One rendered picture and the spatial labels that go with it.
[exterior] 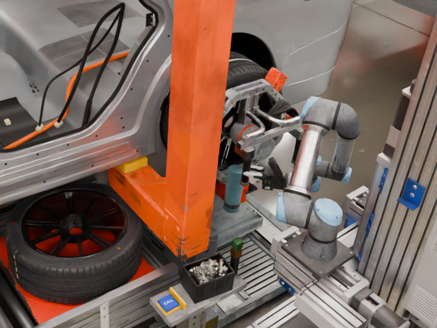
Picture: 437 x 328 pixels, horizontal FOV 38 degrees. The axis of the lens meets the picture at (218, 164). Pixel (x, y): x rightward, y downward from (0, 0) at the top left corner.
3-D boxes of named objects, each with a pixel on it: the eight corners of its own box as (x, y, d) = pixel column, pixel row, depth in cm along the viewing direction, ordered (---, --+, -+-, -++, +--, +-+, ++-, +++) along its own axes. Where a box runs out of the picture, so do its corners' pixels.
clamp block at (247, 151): (242, 148, 300) (243, 139, 297) (253, 158, 295) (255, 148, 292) (233, 151, 298) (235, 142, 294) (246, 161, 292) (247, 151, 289)
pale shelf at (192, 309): (224, 265, 304) (224, 260, 302) (246, 287, 293) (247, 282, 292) (149, 302, 281) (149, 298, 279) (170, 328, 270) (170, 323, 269)
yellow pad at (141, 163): (134, 152, 327) (134, 144, 324) (148, 166, 319) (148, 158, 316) (110, 160, 320) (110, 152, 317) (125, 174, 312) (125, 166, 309)
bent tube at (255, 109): (277, 104, 321) (279, 86, 315) (303, 122, 310) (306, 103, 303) (250, 112, 312) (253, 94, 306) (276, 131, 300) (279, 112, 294)
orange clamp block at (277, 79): (269, 85, 321) (278, 70, 320) (279, 92, 316) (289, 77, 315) (261, 81, 316) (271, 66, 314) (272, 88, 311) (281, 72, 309)
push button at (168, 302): (170, 297, 280) (170, 293, 278) (179, 307, 276) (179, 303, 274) (157, 303, 276) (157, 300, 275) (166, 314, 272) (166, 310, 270)
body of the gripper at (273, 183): (260, 189, 299) (285, 192, 298) (262, 174, 294) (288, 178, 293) (261, 179, 305) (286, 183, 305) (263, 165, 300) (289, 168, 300)
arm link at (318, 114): (307, 228, 245) (342, 98, 253) (270, 218, 248) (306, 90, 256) (307, 231, 257) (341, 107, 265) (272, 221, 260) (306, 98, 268)
